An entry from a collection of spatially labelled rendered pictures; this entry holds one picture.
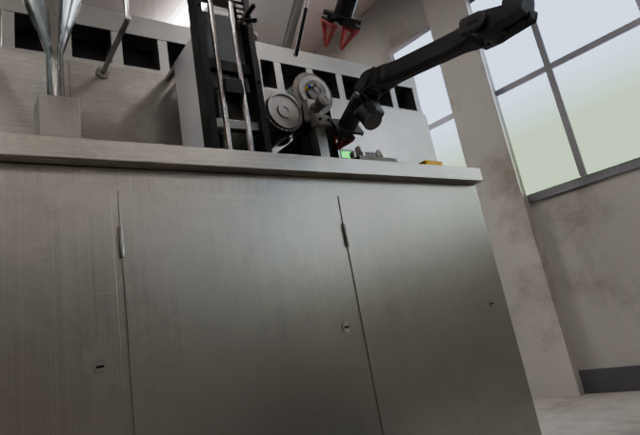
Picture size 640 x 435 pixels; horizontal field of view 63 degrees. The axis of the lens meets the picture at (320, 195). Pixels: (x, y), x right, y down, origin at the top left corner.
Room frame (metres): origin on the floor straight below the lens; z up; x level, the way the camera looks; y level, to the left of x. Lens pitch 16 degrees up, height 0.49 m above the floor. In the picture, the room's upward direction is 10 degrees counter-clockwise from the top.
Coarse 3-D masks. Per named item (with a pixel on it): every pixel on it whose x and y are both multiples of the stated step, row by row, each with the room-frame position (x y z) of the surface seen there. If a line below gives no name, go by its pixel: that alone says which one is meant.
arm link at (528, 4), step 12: (504, 0) 1.05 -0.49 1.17; (516, 0) 1.03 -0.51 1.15; (528, 0) 1.04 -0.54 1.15; (492, 12) 1.07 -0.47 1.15; (504, 12) 1.05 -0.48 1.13; (516, 12) 1.04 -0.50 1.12; (528, 12) 1.05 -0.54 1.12; (492, 24) 1.07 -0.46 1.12; (504, 24) 1.07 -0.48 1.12; (516, 24) 1.08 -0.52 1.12; (528, 24) 1.08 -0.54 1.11; (480, 36) 1.12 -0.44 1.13; (492, 36) 1.11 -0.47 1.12; (504, 36) 1.11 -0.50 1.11
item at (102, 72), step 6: (126, 18) 1.19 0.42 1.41; (126, 24) 1.21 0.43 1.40; (120, 30) 1.24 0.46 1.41; (120, 36) 1.26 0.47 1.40; (114, 42) 1.28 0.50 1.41; (114, 48) 1.30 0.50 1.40; (108, 54) 1.34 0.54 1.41; (108, 60) 1.36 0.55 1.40; (108, 66) 1.39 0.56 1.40; (96, 72) 1.42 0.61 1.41; (102, 72) 1.42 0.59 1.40; (108, 72) 1.44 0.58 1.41; (102, 78) 1.43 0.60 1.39
